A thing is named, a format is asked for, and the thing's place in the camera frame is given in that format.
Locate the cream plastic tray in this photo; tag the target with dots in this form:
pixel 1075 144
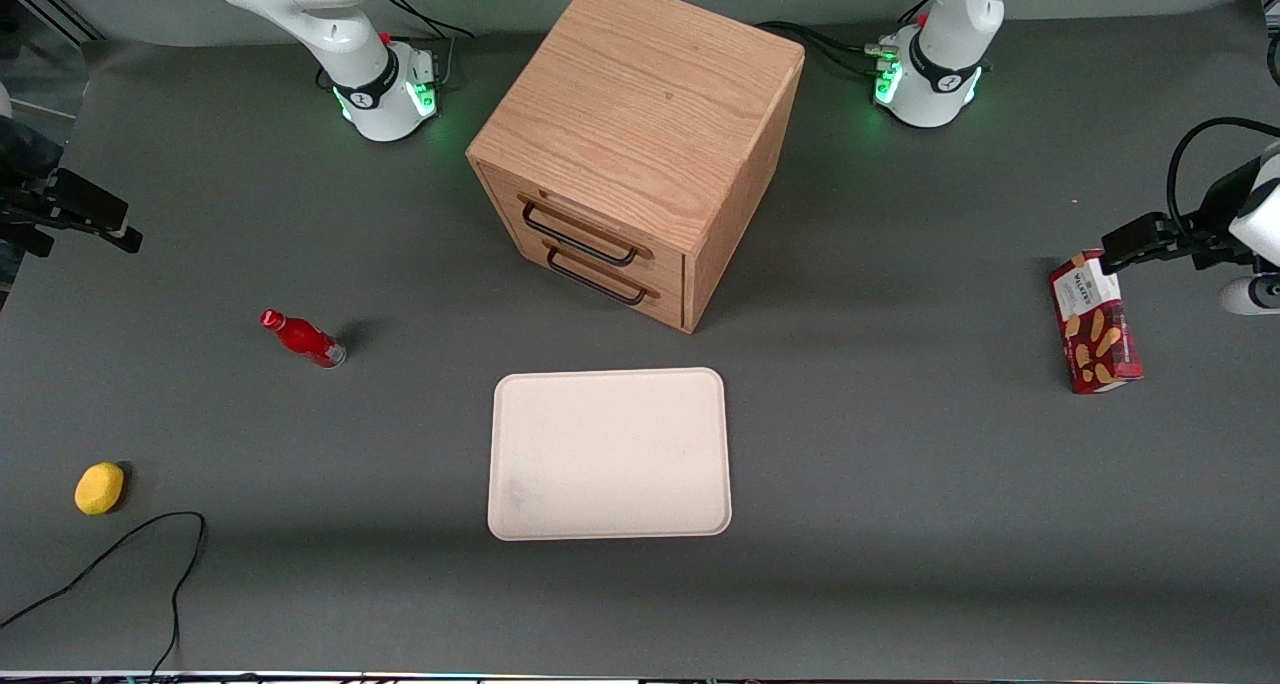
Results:
pixel 610 454

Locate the red tartan shortbread box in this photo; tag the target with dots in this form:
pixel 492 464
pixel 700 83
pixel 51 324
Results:
pixel 1095 334

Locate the small red bottle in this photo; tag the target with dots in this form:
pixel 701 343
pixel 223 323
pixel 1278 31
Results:
pixel 300 337

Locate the oak wooden drawer cabinet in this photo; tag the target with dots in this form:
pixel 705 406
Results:
pixel 640 94

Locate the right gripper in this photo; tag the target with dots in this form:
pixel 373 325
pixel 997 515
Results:
pixel 22 201

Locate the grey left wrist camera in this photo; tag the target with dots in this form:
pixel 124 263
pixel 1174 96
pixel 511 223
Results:
pixel 1245 296

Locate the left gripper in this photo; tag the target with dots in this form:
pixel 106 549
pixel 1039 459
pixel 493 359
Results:
pixel 1213 217

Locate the yellow lemon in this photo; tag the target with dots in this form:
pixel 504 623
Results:
pixel 99 489

